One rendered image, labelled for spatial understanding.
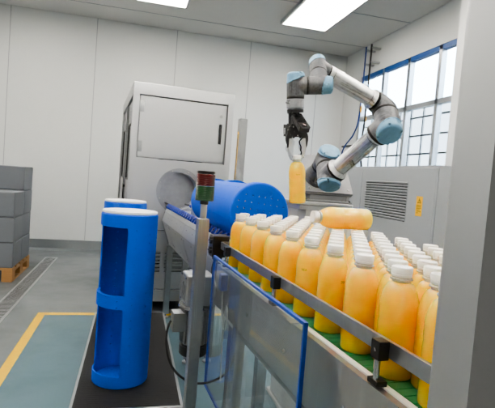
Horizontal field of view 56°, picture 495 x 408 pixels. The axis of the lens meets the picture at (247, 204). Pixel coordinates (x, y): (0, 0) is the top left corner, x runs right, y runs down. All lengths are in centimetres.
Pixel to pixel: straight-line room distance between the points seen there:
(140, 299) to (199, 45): 556
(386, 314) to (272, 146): 670
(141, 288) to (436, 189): 211
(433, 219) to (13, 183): 431
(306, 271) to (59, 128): 631
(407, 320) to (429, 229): 260
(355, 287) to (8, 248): 464
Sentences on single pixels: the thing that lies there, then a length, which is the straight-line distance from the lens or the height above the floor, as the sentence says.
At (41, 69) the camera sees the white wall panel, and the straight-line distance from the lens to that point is 743.
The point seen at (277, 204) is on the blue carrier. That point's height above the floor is 114.
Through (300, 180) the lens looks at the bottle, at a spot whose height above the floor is 126.
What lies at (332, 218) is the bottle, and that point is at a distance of 150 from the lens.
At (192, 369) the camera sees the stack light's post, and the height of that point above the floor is 59.
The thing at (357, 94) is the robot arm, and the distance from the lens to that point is 219.
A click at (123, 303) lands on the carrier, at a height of 59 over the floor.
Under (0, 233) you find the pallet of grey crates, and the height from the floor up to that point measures 50.
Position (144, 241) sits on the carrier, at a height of 89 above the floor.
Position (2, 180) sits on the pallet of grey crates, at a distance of 571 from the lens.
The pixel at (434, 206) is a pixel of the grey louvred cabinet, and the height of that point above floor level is 116.
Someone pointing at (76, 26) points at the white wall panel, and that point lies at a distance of 751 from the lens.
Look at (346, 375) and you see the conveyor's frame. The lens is 97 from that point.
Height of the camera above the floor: 124
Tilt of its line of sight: 3 degrees down
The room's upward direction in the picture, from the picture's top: 5 degrees clockwise
